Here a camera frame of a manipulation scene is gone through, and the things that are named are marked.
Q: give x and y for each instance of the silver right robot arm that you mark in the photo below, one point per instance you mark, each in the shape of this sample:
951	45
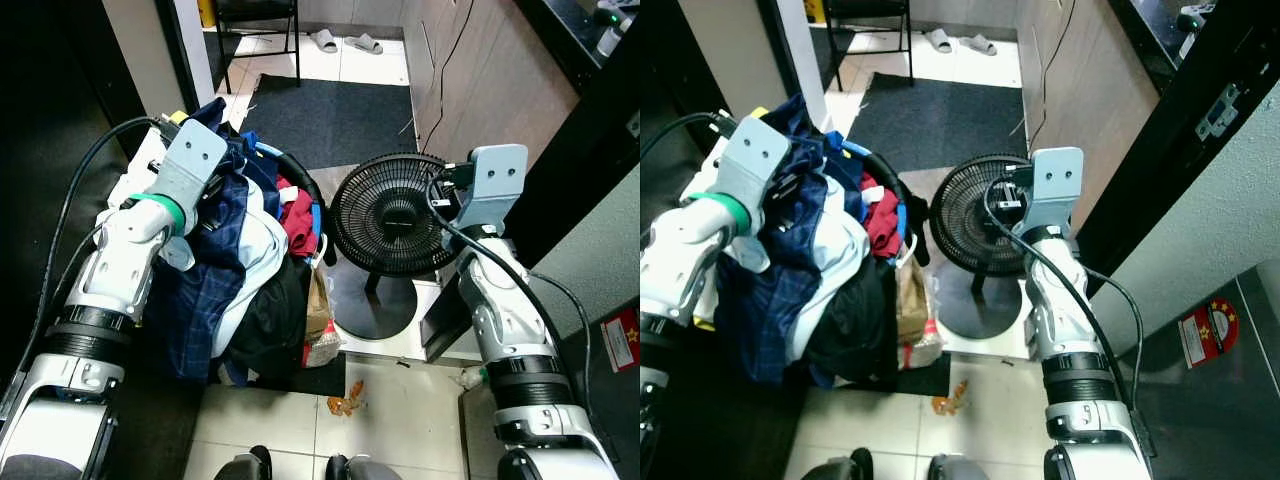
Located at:
515	330
1075	330

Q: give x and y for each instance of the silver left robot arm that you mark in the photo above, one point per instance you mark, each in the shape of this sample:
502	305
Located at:
110	265
680	250

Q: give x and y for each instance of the dark grey washing machine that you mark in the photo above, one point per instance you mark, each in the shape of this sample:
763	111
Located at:
1220	420
610	420

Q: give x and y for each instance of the black floor fan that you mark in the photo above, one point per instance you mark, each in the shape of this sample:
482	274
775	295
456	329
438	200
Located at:
965	215
385	215

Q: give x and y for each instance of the white garment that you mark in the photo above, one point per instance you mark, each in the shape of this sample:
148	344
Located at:
845	245
255	250

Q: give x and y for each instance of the red garment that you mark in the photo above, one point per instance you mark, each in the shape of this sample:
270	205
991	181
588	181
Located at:
882	225
298	225

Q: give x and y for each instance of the dark grey floor mat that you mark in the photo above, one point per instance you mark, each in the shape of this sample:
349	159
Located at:
330	115
935	115

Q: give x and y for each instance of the navy plaid garment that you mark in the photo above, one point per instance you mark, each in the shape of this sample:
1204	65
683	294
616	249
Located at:
195	300
760	310

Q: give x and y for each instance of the brown wooden cabinet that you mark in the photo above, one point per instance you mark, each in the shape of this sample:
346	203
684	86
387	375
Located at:
1100	90
490	80

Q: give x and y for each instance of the black garment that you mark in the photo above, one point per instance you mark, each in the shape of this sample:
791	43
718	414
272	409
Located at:
270	320
850	325

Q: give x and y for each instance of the grey slipper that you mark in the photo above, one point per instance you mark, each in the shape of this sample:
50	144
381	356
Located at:
365	44
980	45
323	41
938	40

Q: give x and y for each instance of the brown paper bag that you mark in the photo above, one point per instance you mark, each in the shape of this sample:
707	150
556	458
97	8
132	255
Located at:
910	300
318	300

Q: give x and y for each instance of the clear plastic bag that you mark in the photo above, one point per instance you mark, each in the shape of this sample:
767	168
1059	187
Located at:
325	348
922	348

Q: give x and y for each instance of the yellow object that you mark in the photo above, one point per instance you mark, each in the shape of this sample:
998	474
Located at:
815	10
206	12

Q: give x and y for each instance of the black metal chair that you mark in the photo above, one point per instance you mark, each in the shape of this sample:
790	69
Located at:
868	12
258	12

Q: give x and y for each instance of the crumpled clear plastic scrap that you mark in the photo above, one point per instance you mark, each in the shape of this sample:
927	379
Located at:
472	378

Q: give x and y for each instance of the red sticker with stars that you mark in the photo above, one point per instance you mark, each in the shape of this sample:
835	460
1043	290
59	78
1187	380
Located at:
1208	332
622	340

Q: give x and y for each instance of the silver door hinge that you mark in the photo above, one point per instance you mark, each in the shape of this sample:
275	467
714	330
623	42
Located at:
1217	112

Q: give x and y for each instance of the orange litter scrap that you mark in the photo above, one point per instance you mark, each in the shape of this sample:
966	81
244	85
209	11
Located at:
950	400
345	405

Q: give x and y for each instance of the device with green light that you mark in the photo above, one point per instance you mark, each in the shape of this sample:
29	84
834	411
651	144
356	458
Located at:
610	20
1193	22

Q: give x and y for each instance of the black left robot foot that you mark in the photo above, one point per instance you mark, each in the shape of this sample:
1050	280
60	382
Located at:
245	465
838	465

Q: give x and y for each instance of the black robot foot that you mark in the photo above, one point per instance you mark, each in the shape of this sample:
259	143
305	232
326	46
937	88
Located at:
838	465
958	469
362	469
245	465

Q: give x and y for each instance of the black right robot foot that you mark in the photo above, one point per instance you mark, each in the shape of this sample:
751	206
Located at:
958	469
362	469

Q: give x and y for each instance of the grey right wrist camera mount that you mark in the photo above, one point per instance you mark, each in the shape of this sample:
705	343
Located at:
497	180
1055	185

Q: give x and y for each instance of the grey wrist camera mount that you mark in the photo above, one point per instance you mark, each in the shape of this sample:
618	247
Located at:
1055	185
192	160
497	180
752	155

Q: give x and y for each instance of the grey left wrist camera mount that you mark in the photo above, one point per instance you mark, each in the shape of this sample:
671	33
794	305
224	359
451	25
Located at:
192	160
752	155

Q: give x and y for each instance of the black door frame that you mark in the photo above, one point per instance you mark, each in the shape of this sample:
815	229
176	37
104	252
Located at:
1170	140
580	150

